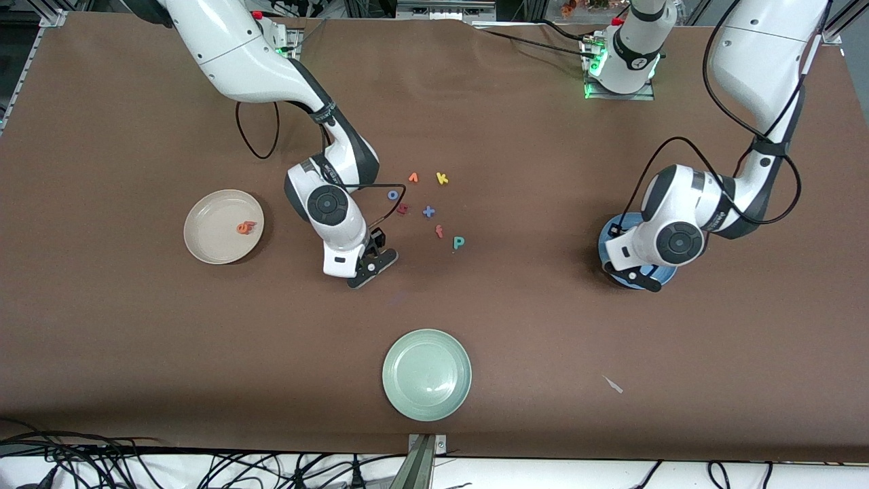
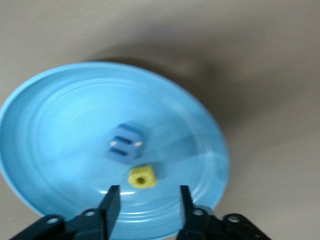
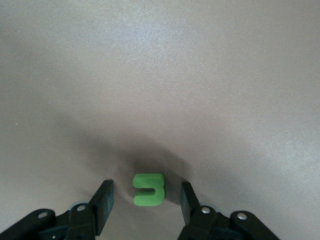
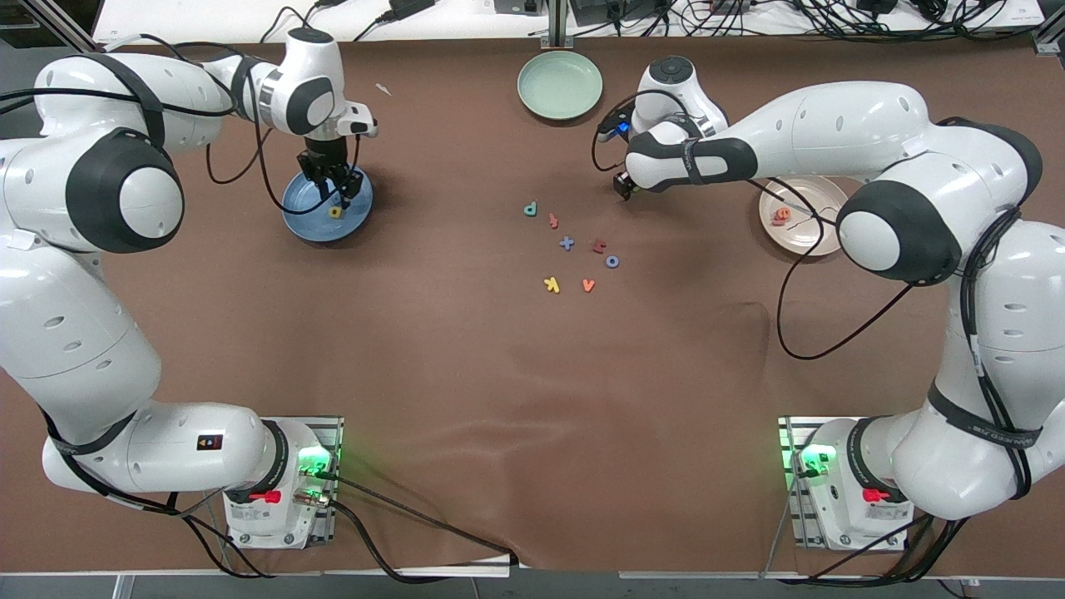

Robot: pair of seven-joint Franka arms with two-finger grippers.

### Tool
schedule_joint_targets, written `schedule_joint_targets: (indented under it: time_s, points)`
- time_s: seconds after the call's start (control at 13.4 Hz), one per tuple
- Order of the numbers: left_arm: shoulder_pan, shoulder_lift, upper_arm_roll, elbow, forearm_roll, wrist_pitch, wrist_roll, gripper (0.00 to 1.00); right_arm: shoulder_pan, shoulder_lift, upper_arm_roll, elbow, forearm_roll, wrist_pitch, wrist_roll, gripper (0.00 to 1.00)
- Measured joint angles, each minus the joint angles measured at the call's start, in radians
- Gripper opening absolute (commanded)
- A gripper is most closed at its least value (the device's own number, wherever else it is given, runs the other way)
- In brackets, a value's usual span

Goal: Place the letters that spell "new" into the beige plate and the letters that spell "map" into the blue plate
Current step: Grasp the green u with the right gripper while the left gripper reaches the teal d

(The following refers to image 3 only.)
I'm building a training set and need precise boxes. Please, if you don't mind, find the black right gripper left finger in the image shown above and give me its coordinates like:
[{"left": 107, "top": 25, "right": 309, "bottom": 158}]
[{"left": 0, "top": 179, "right": 115, "bottom": 240}]

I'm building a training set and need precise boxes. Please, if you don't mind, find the green foam letter u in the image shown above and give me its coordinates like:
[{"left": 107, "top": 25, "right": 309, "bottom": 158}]
[{"left": 132, "top": 173, "right": 166, "bottom": 207}]

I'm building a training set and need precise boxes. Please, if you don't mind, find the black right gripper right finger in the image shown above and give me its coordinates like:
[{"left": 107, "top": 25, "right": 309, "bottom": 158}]
[{"left": 178, "top": 181, "right": 281, "bottom": 240}]

